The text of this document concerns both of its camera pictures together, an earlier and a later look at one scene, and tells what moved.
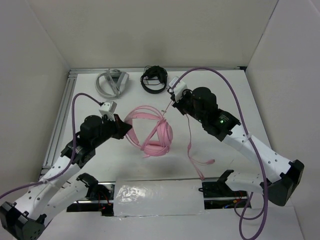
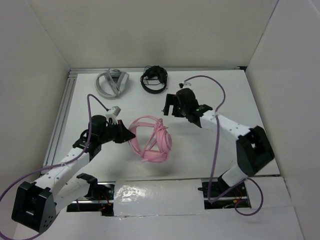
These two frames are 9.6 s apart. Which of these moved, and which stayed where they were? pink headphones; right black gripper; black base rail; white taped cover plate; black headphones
Moved: pink headphones; right black gripper
Stayed: black base rail; black headphones; white taped cover plate
